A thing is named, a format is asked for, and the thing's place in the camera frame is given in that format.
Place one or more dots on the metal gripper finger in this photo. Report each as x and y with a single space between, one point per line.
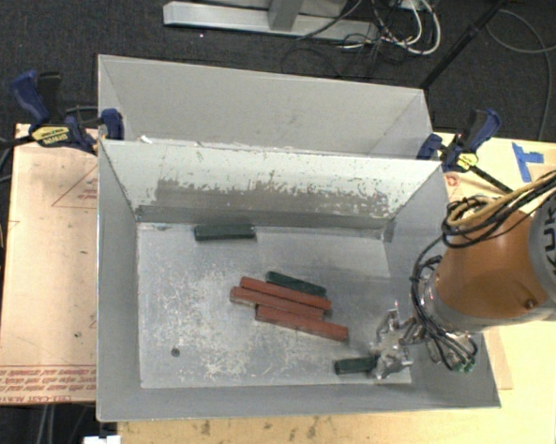
391 369
383 348

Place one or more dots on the dark green block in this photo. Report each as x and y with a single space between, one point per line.
354 365
297 283
225 232

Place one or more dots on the red-brown flat block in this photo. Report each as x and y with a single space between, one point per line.
304 325
264 301
285 293

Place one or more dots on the grey metal bin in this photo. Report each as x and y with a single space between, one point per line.
232 354

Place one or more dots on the brown cardboard board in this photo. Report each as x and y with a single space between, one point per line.
50 259

